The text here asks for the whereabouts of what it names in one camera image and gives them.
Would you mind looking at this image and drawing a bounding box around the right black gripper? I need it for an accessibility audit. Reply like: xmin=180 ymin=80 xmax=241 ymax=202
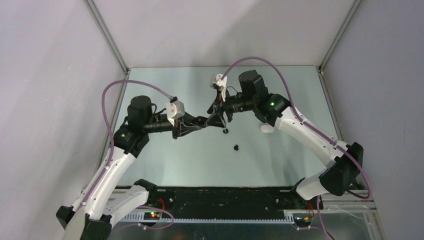
xmin=204 ymin=87 xmax=257 ymax=128

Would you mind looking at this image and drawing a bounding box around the white earbud charging case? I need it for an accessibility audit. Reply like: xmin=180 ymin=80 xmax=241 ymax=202
xmin=260 ymin=124 xmax=275 ymax=134

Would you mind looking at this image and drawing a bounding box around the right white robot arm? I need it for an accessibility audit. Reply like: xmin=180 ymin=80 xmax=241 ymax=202
xmin=207 ymin=70 xmax=364 ymax=209

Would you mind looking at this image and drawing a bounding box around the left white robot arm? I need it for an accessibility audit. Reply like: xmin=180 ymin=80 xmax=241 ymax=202
xmin=56 ymin=95 xmax=207 ymax=240

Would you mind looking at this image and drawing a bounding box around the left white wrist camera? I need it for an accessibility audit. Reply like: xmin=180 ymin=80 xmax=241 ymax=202
xmin=165 ymin=96 xmax=186 ymax=127

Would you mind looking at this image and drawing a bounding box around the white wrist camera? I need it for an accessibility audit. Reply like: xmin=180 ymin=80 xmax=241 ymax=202
xmin=165 ymin=96 xmax=186 ymax=127
xmin=210 ymin=73 xmax=228 ymax=102

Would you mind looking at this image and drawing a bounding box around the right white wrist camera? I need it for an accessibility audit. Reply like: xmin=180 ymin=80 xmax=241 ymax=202
xmin=210 ymin=73 xmax=228 ymax=102

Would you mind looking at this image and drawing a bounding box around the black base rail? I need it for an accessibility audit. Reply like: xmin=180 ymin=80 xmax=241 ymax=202
xmin=114 ymin=186 xmax=335 ymax=221

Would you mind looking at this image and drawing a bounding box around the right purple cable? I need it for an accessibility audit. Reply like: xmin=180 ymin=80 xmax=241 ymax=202
xmin=221 ymin=56 xmax=374 ymax=240

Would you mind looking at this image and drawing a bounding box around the left aluminium frame post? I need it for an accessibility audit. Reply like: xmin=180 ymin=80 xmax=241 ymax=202
xmin=83 ymin=0 xmax=130 ymax=75

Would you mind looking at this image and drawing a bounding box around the aluminium frame post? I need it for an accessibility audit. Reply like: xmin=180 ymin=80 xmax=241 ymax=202
xmin=318 ymin=0 xmax=363 ymax=76
xmin=83 ymin=0 xmax=130 ymax=75

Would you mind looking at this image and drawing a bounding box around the right aluminium frame post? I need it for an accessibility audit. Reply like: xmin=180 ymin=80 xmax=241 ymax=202
xmin=318 ymin=0 xmax=363 ymax=76

